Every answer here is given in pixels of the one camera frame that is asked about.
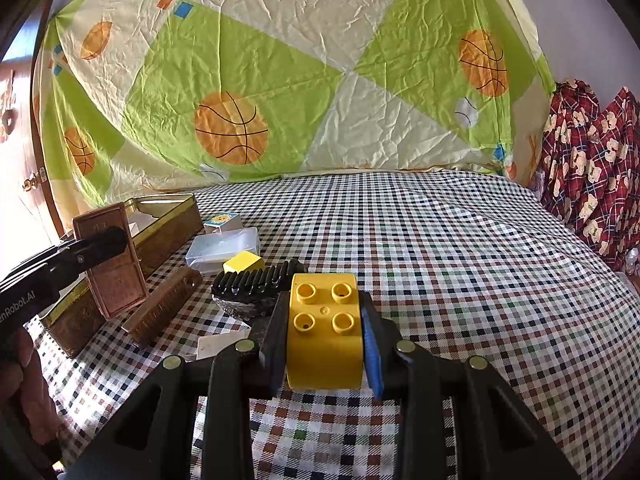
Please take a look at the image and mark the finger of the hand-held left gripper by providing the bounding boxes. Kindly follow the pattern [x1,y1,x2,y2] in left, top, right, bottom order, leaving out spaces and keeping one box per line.
[47,226,128,281]

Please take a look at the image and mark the wooden door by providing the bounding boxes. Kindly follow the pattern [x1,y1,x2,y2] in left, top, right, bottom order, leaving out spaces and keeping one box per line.
[0,10,66,241]

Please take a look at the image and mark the white cardboard box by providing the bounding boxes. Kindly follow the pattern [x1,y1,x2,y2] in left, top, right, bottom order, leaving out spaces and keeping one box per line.
[125,210,163,236]

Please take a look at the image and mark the brown rectangular bar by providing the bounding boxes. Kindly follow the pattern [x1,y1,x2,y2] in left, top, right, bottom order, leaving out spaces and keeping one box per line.
[121,266,203,347]

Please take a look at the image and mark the copper brown box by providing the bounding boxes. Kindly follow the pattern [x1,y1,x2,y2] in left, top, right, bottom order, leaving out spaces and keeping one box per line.
[72,203,148,319]

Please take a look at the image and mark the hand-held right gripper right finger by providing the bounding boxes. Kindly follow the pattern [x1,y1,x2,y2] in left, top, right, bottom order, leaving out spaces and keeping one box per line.
[360,292,566,480]

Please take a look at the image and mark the white block with sun print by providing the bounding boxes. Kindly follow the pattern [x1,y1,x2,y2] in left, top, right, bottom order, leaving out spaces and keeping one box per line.
[202,212,242,236]

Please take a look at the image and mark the checkered bed sheet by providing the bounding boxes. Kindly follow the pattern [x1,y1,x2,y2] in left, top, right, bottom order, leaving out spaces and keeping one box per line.
[25,169,640,480]

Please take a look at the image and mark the black white patterned pouch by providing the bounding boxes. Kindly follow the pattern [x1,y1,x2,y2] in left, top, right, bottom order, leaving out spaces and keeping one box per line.
[212,290,276,320]

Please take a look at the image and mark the clear plastic box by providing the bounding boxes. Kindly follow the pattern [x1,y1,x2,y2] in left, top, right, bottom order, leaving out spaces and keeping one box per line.
[185,227,261,276]

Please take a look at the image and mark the red plaid bear cloth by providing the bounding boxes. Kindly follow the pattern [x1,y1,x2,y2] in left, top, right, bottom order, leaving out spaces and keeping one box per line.
[537,78,640,276]

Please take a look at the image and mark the yellow toy brick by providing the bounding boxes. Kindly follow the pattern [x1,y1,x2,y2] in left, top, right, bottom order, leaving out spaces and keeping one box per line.
[285,274,368,391]

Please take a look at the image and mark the black comb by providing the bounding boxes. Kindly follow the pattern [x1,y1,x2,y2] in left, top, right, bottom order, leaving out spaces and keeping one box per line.
[211,258,306,306]

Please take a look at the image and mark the person's left hand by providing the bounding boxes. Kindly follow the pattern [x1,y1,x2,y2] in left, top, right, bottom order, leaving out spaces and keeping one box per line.
[0,327,68,461]

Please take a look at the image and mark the yellow cube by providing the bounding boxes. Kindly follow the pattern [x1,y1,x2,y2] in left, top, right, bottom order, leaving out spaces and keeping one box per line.
[222,251,266,276]

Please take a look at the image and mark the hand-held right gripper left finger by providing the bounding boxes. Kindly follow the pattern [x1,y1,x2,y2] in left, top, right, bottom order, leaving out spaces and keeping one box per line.
[60,292,296,480]

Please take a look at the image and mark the basketball print bed sheet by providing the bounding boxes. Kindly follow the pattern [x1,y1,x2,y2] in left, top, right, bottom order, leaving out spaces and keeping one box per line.
[32,0,556,226]

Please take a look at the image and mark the white card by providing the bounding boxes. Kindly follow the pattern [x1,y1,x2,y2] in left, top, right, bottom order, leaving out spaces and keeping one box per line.
[197,332,251,361]

